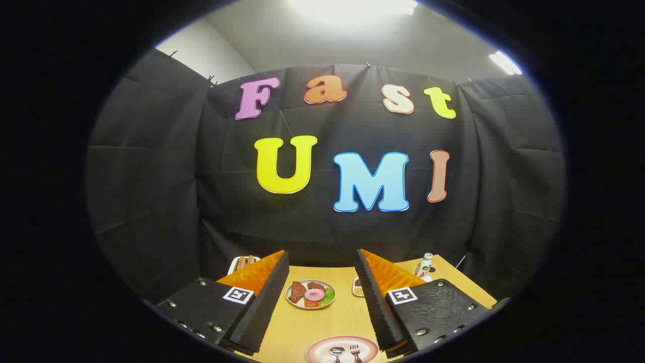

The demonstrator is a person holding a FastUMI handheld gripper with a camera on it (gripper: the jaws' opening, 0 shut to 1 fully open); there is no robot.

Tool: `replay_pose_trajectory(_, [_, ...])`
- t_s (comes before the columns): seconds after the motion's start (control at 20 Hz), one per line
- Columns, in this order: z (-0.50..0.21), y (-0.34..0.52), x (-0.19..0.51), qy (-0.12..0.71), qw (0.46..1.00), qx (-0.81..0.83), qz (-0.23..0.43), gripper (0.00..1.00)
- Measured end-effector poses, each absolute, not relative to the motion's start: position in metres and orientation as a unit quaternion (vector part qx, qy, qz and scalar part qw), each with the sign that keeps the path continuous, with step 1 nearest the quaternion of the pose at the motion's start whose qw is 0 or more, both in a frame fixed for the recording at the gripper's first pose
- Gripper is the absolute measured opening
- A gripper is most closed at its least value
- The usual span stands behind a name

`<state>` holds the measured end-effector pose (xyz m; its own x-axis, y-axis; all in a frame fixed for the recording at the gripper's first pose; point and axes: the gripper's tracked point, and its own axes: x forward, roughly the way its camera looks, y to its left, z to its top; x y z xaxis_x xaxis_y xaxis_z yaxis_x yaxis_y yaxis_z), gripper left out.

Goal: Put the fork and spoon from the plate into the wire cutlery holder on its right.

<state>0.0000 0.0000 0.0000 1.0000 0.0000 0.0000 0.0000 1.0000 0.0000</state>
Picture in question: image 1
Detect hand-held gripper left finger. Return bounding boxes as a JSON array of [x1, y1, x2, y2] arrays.
[[155, 250, 290, 356]]

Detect pink plate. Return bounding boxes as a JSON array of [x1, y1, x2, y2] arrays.
[[306, 336, 379, 363]]

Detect white toaster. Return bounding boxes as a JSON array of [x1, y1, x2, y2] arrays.
[[228, 256, 261, 275]]

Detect white plate of food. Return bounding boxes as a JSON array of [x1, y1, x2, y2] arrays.
[[285, 280, 337, 310]]

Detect white bottle with green label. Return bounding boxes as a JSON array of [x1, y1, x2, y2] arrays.
[[414, 253, 434, 279]]

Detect large ceiling light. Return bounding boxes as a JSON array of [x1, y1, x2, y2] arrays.
[[287, 0, 419, 23]]

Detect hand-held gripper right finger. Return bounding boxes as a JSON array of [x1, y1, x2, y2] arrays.
[[354, 249, 497, 359]]

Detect small ceiling light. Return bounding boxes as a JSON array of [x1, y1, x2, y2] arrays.
[[489, 50, 523, 76]]

